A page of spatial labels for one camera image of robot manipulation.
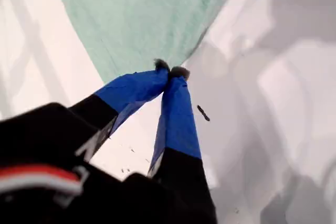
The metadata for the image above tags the red white servo wire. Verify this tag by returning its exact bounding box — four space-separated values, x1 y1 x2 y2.
0 164 82 192

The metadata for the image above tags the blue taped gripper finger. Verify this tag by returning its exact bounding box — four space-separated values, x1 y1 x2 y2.
67 58 171 162
146 66 214 201

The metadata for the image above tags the pale green T-shirt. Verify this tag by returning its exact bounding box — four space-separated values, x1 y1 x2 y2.
49 0 249 86

